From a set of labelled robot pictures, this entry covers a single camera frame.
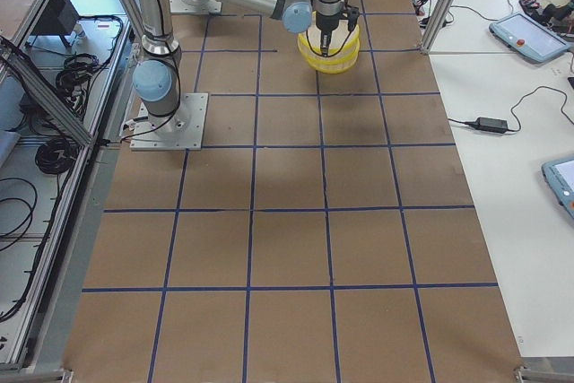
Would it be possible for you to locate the black power brick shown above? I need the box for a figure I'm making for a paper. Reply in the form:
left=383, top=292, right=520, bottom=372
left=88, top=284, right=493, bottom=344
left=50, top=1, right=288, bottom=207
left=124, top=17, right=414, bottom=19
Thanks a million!
left=474, top=117, right=509, bottom=134

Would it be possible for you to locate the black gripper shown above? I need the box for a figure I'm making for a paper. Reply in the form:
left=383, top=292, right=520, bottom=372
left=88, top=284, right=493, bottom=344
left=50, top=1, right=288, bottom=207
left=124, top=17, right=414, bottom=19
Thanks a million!
left=315, top=1, right=344, bottom=57

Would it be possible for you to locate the teach pendant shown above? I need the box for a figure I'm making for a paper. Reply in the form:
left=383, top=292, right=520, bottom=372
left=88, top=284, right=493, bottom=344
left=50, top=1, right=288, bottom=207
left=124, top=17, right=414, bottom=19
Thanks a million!
left=541, top=156, right=574, bottom=218
left=489, top=13, right=572, bottom=64

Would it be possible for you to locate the yellow bamboo steamer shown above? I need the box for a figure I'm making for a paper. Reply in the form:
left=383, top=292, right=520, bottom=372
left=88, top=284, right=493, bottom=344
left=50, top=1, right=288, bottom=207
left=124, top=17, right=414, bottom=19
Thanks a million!
left=297, top=22, right=360, bottom=58
left=302, top=49, right=360, bottom=74

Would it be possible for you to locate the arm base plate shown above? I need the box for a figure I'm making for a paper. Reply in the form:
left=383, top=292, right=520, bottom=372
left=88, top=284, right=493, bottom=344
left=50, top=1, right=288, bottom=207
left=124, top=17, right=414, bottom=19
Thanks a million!
left=129, top=93, right=209, bottom=151
left=170, top=0, right=222, bottom=15

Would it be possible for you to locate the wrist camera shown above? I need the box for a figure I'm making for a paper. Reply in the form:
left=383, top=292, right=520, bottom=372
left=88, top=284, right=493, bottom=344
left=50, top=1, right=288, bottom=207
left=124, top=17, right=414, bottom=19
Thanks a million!
left=341, top=0, right=360, bottom=32

